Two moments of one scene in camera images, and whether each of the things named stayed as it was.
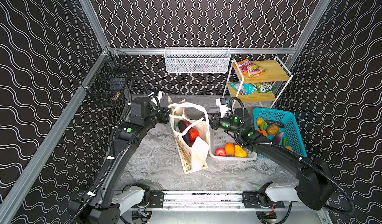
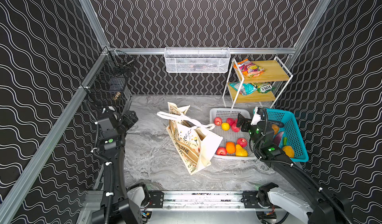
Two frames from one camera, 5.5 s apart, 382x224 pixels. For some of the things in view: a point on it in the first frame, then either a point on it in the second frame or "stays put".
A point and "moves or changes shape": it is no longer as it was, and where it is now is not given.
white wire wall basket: (197, 59) stays put
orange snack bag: (249, 69) stays put
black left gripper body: (165, 115) → (120, 90)
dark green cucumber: (274, 122) stays put
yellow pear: (239, 152) stays put
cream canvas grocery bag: (195, 157) moves or changes shape
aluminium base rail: (251, 199) stays put
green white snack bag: (264, 87) stays put
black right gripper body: (215, 121) → (244, 124)
